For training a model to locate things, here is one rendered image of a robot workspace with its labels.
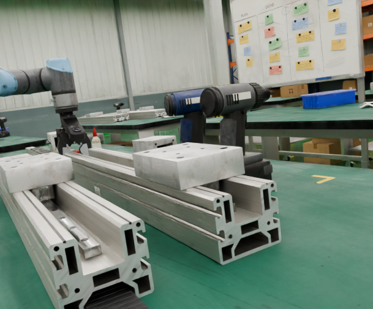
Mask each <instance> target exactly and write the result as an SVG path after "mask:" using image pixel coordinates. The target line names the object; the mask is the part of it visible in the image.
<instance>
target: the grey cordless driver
mask: <svg viewBox="0 0 373 309"><path fill-rule="evenodd" d="M272 94H275V92H274V91H271V92H270V91H269V89H268V88H265V87H262V86H260V85H259V84H257V83H238V84H232V85H222V86H213V87H210V88H206V89H204V90H203V91H202V94H201V96H200V107H201V109H202V110H203V112H204V114H205V115H207V116H221V115H223V119H222V121H220V145H224V146H232V147H242V148H243V159H244V170H245V174H242V175H245V176H249V177H255V178H262V179H265V180H272V176H271V173H272V172H273V166H272V164H271V163H270V161H269V160H265V159H263V155H262V154H261V153H254V152H245V128H247V115H246V113H247V111H249V110H252V109H257V108H259V107H260V106H262V104H263V103H264V102H265V101H267V100H268V99H269V98H270V95H272Z"/></svg>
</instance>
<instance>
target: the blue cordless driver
mask: <svg viewBox="0 0 373 309"><path fill-rule="evenodd" d="M203 90H204V89H200V90H191V91H182V92H176V93H171V95H170V94H166V96H165V97H164V106H165V111H166V113H167V115H169V116H173V115H174V116H181V115H184V118H182V120H181V125H180V141H182V143H187V142H189V143H203V126H206V115H204V114H203V110H202V109H201V107H200V96H201V94H202V91H203Z"/></svg>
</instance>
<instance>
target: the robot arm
mask: <svg viewBox="0 0 373 309"><path fill-rule="evenodd" d="M46 64H47V65H46V67H43V68H38V69H6V68H4V67H1V66H0V97H7V96H13V95H19V94H33V93H41V92H46V91H51V95H52V99H51V102H53V105H54V108H56V109H55V112H56V113H58V114H59V116H60V120H61V128H57V129H56V135H57V139H58V144H57V148H58V152H59V154H60V155H63V156H64V153H69V152H71V150H70V149H68V148H67V147H66V144H68V146H69V147H71V144H75V143H77V144H78V145H80V147H79V151H80V153H81V154H83V155H86V156H89V153H88V149H89V148H91V141H90V139H89V138H88V136H87V133H85V130H84V129H83V127H82V125H81V124H80V122H79V120H78V119H77V117H76V116H75V115H73V111H78V107H77V105H78V99H77V94H76V89H75V82H74V77H73V70H72V65H71V62H70V59H68V58H52V59H48V60H47V61H46ZM80 142H81V143H80Z"/></svg>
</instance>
